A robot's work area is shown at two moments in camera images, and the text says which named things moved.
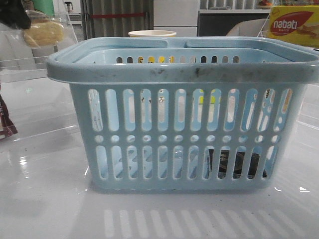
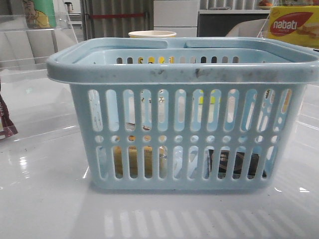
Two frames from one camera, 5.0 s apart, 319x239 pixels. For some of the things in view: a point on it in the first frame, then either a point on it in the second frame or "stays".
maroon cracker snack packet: (7, 127) stays
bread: (44, 32) → (118, 152)
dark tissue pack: (238, 166) stays
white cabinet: (181, 16) stays
